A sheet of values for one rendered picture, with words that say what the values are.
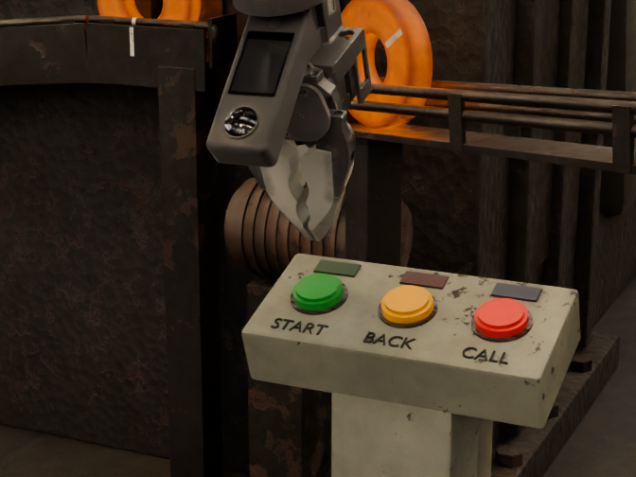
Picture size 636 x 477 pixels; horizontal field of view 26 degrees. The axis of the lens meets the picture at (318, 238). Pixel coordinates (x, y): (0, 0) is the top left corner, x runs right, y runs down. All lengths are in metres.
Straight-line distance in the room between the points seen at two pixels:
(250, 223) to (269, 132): 0.82
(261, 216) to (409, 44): 0.32
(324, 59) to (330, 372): 0.24
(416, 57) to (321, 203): 0.54
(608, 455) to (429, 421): 1.26
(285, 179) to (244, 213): 0.71
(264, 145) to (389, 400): 0.25
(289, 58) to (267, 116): 0.05
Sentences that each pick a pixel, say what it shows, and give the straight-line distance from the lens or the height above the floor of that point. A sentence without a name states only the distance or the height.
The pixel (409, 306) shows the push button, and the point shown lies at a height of 0.61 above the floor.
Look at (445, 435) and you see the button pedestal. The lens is 1.05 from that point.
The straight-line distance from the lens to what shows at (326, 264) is 1.12.
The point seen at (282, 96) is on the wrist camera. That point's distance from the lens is 0.93.
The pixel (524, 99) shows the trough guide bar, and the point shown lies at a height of 0.71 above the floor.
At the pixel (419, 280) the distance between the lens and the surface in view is 1.09.
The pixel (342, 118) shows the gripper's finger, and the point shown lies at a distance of 0.98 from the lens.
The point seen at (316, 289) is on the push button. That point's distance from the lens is 1.08.
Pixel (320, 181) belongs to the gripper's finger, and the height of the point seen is 0.71.
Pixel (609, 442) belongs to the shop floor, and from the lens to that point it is 2.34.
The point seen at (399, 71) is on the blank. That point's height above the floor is 0.70.
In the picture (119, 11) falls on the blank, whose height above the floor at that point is 0.72.
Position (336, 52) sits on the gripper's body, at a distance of 1.00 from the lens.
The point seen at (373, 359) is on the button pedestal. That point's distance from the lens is 1.03.
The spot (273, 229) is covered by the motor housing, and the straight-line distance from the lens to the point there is 1.71.
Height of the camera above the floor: 0.94
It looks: 16 degrees down
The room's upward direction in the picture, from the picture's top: straight up
